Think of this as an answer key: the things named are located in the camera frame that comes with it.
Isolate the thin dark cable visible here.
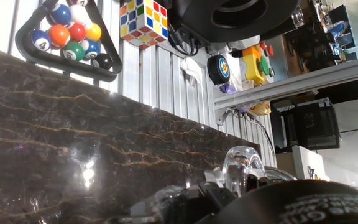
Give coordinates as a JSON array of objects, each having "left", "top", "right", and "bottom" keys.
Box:
[{"left": 234, "top": 110, "right": 277, "bottom": 156}]

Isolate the black filament spool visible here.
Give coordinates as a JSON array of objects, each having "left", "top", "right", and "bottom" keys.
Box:
[{"left": 178, "top": 0, "right": 301, "bottom": 44}]

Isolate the white carton box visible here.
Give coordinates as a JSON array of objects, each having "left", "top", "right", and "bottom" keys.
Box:
[{"left": 291, "top": 145, "right": 331, "bottom": 182}]

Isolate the purple object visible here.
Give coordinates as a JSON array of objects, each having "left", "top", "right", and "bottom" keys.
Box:
[{"left": 219, "top": 83, "right": 239, "bottom": 96}]

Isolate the billiard ball triangle toy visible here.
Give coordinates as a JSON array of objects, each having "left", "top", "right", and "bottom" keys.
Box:
[{"left": 14, "top": 0, "right": 123, "bottom": 83}]

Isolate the round tape measure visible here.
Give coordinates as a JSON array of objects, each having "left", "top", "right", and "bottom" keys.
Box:
[{"left": 206, "top": 54, "right": 231, "bottom": 85}]

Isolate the white plastic bag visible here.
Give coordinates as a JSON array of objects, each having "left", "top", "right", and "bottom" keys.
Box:
[{"left": 227, "top": 52, "right": 246, "bottom": 91}]

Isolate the clear ribbed plastic cup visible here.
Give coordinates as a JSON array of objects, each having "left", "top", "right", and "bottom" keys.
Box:
[{"left": 221, "top": 145, "right": 298, "bottom": 198}]

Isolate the dark marble pattern mat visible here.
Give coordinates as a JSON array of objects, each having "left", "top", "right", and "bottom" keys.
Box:
[{"left": 0, "top": 43, "right": 262, "bottom": 224}]

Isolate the white crumpled tissue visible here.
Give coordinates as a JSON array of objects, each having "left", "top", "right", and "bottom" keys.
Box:
[{"left": 180, "top": 56, "right": 203, "bottom": 87}]

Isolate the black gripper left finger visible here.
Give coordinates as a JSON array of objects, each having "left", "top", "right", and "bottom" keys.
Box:
[{"left": 166, "top": 167, "right": 239, "bottom": 223}]

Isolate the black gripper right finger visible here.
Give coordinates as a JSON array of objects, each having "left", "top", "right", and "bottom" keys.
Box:
[{"left": 246, "top": 167, "right": 270, "bottom": 191}]

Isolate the black plug cable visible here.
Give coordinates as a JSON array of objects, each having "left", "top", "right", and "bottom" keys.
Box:
[{"left": 166, "top": 21, "right": 200, "bottom": 57}]

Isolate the yellow button box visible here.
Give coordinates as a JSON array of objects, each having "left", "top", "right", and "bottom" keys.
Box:
[{"left": 242, "top": 42, "right": 275, "bottom": 85}]

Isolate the black mesh box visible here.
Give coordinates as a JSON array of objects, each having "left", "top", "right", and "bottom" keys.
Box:
[{"left": 278, "top": 98, "right": 341, "bottom": 152}]

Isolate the rubik's cube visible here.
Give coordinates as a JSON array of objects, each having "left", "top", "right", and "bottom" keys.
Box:
[{"left": 119, "top": 0, "right": 169, "bottom": 50}]

